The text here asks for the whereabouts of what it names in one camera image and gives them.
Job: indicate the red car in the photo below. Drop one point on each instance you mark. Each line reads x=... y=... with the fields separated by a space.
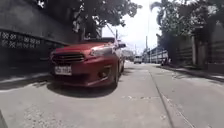
x=90 y=65

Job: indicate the white vehicle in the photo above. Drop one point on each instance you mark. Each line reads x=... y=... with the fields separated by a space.
x=137 y=59

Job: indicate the pole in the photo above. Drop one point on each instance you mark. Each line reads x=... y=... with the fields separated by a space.
x=146 y=46

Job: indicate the grey concrete road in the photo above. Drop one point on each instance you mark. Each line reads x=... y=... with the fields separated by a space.
x=140 y=103

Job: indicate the large leafy tree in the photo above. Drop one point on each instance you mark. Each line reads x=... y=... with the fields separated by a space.
x=96 y=15

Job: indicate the palm tree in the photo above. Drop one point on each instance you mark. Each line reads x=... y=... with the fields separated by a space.
x=163 y=13

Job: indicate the raised concrete kerb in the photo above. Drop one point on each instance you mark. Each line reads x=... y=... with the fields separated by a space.
x=20 y=80

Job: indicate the group of trees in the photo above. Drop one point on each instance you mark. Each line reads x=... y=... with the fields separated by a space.
x=196 y=15

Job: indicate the grey fence wall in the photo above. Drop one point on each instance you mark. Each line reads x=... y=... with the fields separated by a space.
x=200 y=50

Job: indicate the dark patterned wall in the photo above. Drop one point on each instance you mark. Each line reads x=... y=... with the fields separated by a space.
x=23 y=36

